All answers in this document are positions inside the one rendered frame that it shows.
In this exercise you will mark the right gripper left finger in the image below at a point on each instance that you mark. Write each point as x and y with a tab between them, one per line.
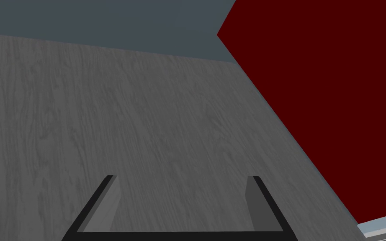
102	211

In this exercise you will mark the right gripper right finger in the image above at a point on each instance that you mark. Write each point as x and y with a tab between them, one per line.
261	211

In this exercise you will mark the grey wooden door leaf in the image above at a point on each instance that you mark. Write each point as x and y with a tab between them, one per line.
146	134

